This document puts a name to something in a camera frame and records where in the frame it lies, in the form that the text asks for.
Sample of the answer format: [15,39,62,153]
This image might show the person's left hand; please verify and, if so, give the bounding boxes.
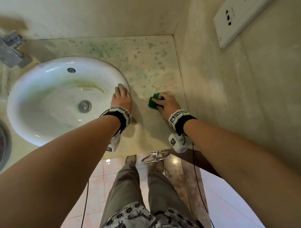
[111,83,133,113]

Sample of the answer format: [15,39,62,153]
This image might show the person's right hand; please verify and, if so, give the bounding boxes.
[152,92,181,120]

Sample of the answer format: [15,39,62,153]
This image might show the green scrubbing sponge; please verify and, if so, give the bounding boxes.
[148,93,164,109]

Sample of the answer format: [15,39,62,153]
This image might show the person's left forearm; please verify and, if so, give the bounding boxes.
[0,115,121,228]

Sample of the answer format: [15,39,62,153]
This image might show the person's right forearm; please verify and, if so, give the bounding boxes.
[183,119,301,228]

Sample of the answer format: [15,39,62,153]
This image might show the black wrist band with markers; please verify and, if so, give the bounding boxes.
[168,109,197,137]
[103,106,132,132]

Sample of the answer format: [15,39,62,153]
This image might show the chrome sink drain plug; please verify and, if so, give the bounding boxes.
[78,100,92,113]

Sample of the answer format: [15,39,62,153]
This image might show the white ceramic sink basin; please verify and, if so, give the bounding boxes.
[7,56,131,147]

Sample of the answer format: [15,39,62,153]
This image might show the khaki trousers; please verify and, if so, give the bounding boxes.
[100,161,200,228]

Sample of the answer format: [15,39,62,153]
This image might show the chrome faucet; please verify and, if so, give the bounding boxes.
[0,31,33,69]

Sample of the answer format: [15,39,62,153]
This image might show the patterned white shirt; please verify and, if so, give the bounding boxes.
[101,202,200,228]

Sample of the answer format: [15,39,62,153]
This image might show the dark round container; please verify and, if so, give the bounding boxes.
[0,119,12,172]

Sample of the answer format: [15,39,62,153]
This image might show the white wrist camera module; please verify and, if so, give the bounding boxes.
[168,133,188,153]
[106,133,122,152]

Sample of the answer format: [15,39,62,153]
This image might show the chrome towel ring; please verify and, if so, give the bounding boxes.
[141,151,170,164]

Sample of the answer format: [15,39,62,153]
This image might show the thin black cable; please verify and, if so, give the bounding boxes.
[192,143,215,228]
[80,180,90,228]

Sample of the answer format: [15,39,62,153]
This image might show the white wall socket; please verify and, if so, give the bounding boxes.
[213,0,273,49]

